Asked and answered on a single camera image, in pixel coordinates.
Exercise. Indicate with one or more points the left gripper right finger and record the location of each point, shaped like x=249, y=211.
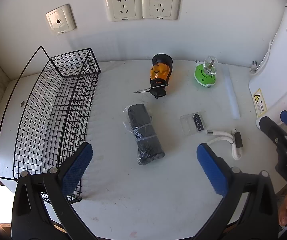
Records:
x=259, y=217

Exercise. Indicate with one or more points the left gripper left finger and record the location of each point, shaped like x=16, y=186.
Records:
x=30, y=218

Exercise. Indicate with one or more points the white translucent strip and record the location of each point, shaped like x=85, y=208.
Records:
x=231, y=94

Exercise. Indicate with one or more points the clear case with black part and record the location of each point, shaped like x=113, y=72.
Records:
x=192, y=123

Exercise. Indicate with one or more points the green round plug device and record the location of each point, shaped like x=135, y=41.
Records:
x=203, y=78

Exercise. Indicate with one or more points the black bundle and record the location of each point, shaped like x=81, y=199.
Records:
x=140, y=125

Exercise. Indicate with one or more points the orange pumpkin lantern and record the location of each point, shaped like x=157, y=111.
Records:
x=160, y=72

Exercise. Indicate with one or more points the white appliance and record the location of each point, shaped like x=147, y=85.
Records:
x=272, y=80

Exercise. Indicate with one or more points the right white power socket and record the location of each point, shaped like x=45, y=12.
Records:
x=161, y=9

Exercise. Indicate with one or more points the white power socket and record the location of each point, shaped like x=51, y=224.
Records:
x=161, y=9
x=124, y=10

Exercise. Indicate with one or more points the left white power socket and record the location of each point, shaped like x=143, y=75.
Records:
x=124, y=10

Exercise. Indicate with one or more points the black wire basket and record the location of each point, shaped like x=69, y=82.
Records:
x=58, y=92

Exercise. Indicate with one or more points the white power plug with cord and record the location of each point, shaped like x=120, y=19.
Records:
x=257, y=67

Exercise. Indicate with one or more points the white coax wall plate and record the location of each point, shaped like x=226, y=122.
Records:
x=61, y=19

